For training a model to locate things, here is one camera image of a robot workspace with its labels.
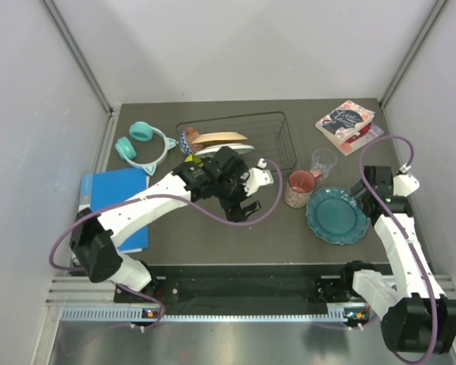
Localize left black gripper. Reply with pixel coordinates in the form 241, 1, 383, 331
213, 163, 260, 223

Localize teal scalloped plate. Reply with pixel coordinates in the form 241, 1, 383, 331
306, 187, 369, 246

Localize pink floral mug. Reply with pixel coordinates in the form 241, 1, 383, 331
284, 170, 322, 208

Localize white watermelon plate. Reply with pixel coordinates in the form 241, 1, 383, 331
195, 143, 255, 158

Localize lime green bowl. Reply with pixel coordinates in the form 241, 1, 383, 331
185, 154, 202, 164

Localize beige bird plate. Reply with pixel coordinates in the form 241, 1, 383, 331
192, 132, 248, 144

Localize black wire dish rack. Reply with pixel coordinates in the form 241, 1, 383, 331
176, 111, 297, 173

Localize blue white patterned bowl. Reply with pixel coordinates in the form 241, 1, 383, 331
179, 130, 192, 155

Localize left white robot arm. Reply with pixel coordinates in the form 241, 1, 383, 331
70, 147, 273, 302

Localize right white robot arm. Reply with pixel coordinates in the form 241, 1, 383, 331
339, 166, 456, 354

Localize clear plastic cup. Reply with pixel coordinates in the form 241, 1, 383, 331
310, 148, 337, 180

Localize lower pink book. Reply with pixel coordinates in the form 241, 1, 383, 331
337, 123, 385, 156

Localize floral cover book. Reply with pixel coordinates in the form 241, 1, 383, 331
315, 100, 375, 144

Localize teal cat-ear headphones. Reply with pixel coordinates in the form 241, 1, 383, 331
114, 121, 178, 176

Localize blue folder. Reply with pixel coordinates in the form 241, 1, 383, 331
78, 167, 150, 254

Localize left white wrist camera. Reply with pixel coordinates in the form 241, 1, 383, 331
241, 158, 274, 197

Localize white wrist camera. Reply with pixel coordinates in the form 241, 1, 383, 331
393, 163, 420, 197
241, 158, 274, 197

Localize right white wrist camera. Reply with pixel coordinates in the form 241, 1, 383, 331
393, 163, 420, 197

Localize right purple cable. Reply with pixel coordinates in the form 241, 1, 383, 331
359, 135, 440, 363

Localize purple cable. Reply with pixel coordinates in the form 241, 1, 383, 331
48, 157, 284, 332
359, 135, 440, 363

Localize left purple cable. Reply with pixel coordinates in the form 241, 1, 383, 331
48, 157, 284, 332

